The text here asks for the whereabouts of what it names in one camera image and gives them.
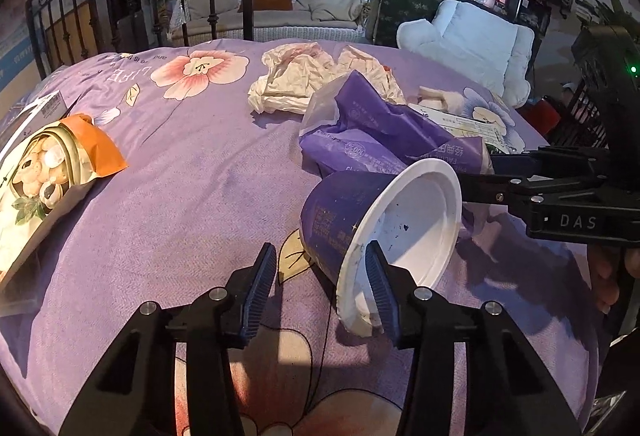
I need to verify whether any white purple paper bowl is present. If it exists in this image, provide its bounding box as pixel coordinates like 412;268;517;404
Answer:
299;159;462;338

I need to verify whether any person's right hand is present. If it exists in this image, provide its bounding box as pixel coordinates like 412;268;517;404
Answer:
587;245;640;313

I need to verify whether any red bag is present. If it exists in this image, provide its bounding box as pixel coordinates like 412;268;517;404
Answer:
518;100;561;137

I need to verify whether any green white carton box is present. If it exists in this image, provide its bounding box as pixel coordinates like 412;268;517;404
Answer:
409;87;525;154

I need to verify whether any white padded rocking chair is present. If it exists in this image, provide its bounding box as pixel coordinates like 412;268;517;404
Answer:
396;0;535;108

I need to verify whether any green leafy plant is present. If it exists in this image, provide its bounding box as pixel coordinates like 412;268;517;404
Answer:
574;0;639;35

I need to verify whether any purple floral bed sheet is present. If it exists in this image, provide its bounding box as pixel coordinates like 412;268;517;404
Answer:
1;39;599;435

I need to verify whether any floral snack bag orange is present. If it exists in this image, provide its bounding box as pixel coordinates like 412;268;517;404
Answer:
1;114;128;283

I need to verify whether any purple plastic bag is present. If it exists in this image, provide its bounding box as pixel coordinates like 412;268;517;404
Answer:
298;70;492;176

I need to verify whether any dark green floral panel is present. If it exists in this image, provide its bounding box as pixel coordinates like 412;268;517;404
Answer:
366;0;442;48

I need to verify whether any white product box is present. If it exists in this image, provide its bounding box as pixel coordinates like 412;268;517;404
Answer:
1;91;67;152

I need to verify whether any crumpled beige plastic bag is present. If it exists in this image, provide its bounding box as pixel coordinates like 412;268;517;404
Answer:
247;42;407;115

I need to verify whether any white wicker sofa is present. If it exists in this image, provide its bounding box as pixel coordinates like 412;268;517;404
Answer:
168;0;367;47

